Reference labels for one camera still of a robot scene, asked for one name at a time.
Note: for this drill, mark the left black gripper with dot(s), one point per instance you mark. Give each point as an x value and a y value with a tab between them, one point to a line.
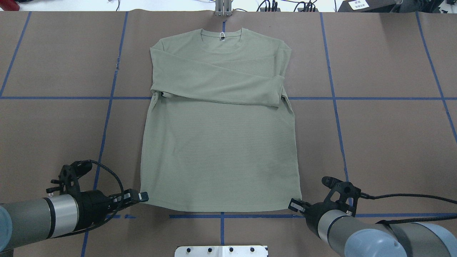
93	206

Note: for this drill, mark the red cylindrical bottle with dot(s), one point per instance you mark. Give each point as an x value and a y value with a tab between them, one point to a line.
9	5

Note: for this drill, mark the white camera mast pedestal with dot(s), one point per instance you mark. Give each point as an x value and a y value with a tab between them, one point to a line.
222	251

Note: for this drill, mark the black box with label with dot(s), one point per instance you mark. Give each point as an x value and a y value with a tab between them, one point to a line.
368	6

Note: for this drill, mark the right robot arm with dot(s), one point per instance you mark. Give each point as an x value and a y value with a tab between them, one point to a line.
334	222

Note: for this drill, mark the green long sleeve shirt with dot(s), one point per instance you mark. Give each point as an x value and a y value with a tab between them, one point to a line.
220	133

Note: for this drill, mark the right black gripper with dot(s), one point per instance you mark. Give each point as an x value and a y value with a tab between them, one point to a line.
315	211

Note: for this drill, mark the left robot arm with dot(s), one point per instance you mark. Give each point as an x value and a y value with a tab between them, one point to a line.
28	222

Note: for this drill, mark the aluminium frame post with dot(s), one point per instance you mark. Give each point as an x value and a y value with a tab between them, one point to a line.
223	7

